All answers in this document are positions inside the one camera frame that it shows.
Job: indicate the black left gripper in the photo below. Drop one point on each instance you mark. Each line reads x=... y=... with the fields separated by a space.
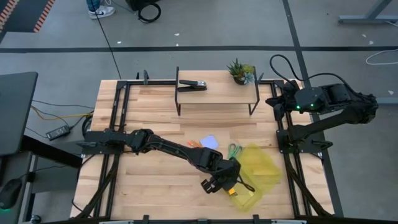
x=225 y=177

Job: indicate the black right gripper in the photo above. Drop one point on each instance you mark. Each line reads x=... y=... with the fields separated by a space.
x=287 y=99

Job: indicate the yellow mesh pouch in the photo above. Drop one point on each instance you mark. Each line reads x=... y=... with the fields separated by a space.
x=261 y=168

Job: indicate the pale blue sticky note pad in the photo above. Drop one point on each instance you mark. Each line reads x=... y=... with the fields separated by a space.
x=210 y=142

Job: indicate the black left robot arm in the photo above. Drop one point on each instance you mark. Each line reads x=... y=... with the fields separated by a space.
x=174 y=147

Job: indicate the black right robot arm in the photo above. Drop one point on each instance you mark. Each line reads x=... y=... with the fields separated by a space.
x=326 y=123

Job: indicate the potted succulent plant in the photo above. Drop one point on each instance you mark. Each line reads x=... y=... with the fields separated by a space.
x=239 y=73

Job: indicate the wooden shelf riser black legs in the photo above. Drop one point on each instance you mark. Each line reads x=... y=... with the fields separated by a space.
x=224 y=90

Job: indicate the black stapler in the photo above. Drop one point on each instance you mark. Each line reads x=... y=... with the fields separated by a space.
x=191 y=83

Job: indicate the grey desk foot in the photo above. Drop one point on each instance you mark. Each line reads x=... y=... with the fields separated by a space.
x=385 y=100

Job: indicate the grey desk leg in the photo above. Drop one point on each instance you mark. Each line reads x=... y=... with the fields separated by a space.
x=367 y=19

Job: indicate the black box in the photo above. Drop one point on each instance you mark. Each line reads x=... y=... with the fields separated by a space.
x=140 y=3

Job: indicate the black power adapter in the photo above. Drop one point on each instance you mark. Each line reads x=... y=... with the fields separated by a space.
x=58 y=132

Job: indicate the person's white shoe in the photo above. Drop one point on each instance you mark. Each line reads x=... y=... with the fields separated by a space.
x=102 y=12

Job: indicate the person's leg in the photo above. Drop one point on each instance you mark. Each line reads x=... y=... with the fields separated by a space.
x=93 y=3

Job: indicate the black computer mouse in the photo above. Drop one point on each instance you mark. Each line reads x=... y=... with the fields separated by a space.
x=10 y=193

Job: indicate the dark grey side desk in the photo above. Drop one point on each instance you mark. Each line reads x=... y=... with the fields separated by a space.
x=15 y=112

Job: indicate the dark mat orange striped edge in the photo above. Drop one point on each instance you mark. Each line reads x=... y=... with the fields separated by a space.
x=21 y=15

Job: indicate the black metal table frame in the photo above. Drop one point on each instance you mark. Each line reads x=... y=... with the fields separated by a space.
x=119 y=99

